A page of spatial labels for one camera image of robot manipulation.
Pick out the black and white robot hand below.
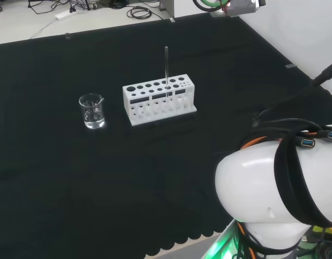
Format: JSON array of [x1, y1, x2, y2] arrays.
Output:
[[192, 0, 266, 18]]

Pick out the clear glass rod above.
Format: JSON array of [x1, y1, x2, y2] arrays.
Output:
[[164, 46, 173, 99]]

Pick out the white test tube rack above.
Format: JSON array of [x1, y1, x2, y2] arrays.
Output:
[[122, 73, 197, 127]]

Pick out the white power strip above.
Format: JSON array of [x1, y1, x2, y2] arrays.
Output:
[[54, 10, 78, 21]]

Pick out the clear glass beaker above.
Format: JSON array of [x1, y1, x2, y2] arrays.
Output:
[[78, 93, 106, 130]]

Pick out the black bench cloth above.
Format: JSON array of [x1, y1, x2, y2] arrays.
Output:
[[0, 9, 332, 259]]

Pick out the white upright post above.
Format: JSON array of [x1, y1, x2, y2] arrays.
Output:
[[160, 0, 176, 20]]

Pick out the coiled black cable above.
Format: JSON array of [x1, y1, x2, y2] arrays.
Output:
[[126, 6, 153, 20]]

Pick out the thick black cable with plug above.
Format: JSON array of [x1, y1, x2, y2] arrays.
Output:
[[251, 60, 332, 128]]

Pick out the orange cable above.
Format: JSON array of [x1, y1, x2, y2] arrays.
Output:
[[240, 136, 268, 151]]

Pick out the tangled black floor cables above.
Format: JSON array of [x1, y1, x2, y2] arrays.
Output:
[[27, 0, 102, 15]]

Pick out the grey metal base plate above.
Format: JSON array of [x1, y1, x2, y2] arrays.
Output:
[[200, 219, 238, 259]]

